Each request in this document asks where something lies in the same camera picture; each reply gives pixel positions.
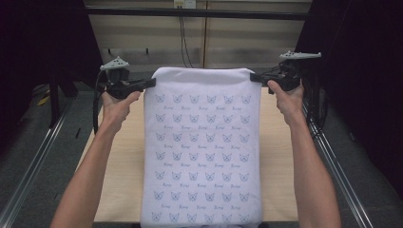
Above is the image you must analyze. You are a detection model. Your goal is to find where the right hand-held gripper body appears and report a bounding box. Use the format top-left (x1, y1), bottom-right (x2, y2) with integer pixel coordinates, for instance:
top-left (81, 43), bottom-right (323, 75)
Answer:
top-left (267, 50), bottom-right (323, 95)

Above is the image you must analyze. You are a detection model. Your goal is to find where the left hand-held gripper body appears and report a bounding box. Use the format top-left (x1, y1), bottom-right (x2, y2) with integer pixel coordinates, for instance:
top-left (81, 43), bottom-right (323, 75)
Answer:
top-left (99, 56), bottom-right (143, 101)

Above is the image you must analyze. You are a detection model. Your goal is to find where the white printed towel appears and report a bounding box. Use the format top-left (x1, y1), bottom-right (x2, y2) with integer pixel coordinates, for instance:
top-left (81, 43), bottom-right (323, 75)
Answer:
top-left (140, 66), bottom-right (264, 228)

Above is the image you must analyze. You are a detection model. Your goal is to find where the person's left hand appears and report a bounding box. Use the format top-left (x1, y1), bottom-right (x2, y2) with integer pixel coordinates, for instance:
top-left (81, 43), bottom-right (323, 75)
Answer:
top-left (100, 89), bottom-right (143, 134)

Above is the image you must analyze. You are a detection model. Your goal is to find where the person's right hand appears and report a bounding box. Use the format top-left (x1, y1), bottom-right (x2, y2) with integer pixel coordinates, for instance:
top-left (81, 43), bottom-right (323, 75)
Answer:
top-left (266, 79), bottom-right (306, 128)

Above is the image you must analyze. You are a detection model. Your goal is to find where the black metal stand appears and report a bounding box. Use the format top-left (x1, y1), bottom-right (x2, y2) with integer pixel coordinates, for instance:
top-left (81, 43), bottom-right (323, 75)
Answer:
top-left (311, 79), bottom-right (321, 129)
top-left (48, 70), bottom-right (62, 129)

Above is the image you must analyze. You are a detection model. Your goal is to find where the black curtain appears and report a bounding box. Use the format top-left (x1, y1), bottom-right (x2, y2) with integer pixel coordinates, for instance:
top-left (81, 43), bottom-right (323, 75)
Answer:
top-left (0, 0), bottom-right (109, 156)
top-left (294, 0), bottom-right (403, 200)

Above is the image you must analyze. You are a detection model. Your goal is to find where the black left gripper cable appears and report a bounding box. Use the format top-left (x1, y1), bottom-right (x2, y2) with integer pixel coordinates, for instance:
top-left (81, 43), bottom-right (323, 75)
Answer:
top-left (91, 69), bottom-right (108, 136)

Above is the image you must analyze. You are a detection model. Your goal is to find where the black hanging wall cable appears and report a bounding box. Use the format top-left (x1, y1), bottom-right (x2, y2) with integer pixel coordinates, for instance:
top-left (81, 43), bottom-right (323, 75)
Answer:
top-left (178, 14), bottom-right (195, 69)

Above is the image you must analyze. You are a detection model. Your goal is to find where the bundle of black cables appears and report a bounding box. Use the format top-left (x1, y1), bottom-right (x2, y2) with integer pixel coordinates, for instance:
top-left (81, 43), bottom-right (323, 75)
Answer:
top-left (306, 87), bottom-right (330, 142)

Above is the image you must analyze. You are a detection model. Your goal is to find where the black horizontal frame bar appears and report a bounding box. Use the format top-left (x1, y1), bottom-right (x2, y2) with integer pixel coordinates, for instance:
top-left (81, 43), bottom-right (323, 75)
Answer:
top-left (84, 7), bottom-right (314, 22)

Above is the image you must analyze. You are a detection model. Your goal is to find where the white wall socket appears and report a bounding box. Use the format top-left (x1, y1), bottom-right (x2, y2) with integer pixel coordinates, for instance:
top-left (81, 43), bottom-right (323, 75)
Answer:
top-left (173, 0), bottom-right (198, 10)

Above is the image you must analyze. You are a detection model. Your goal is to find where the metal floor rail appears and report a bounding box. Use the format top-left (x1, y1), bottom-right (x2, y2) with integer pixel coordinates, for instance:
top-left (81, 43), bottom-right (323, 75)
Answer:
top-left (0, 97), bottom-right (74, 228)
top-left (300, 101), bottom-right (375, 228)

